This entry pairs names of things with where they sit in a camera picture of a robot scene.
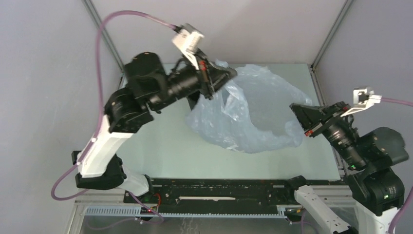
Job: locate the light blue plastic trash bag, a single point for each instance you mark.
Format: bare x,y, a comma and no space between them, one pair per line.
251,113

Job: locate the aluminium corner post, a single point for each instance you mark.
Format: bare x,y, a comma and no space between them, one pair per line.
97,20
332,32

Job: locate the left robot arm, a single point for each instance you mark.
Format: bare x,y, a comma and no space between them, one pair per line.
148,89

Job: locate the right aluminium corner post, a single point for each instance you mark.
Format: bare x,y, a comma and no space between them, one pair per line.
332,32

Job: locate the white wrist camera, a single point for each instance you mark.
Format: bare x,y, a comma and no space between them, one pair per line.
186,39
363,99

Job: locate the grey toothed cable duct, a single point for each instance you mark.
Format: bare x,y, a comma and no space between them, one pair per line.
134,211

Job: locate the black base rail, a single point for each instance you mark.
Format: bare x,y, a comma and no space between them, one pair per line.
218,196

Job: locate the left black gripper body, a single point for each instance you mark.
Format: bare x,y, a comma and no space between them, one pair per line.
188,80

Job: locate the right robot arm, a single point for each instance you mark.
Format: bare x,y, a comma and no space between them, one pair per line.
376,189

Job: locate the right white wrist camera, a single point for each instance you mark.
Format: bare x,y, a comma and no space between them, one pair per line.
363,99

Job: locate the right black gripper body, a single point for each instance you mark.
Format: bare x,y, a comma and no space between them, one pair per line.
339,132

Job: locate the left aluminium corner post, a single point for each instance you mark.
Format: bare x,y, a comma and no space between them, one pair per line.
97,20

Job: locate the small circuit board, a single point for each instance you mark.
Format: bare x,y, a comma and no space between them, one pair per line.
145,211

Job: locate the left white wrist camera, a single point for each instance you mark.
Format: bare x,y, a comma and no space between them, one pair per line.
186,39

